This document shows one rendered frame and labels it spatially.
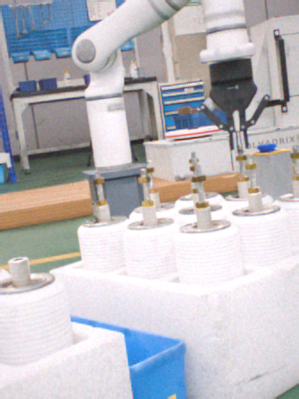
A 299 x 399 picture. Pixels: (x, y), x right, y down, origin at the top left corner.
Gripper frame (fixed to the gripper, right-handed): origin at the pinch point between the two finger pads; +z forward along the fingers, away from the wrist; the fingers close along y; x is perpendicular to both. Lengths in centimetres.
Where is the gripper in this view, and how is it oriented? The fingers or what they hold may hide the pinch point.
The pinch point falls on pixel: (238, 142)
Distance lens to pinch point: 120.9
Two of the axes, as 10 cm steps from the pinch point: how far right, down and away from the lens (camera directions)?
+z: 1.4, 9.8, 1.4
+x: -1.6, 1.6, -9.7
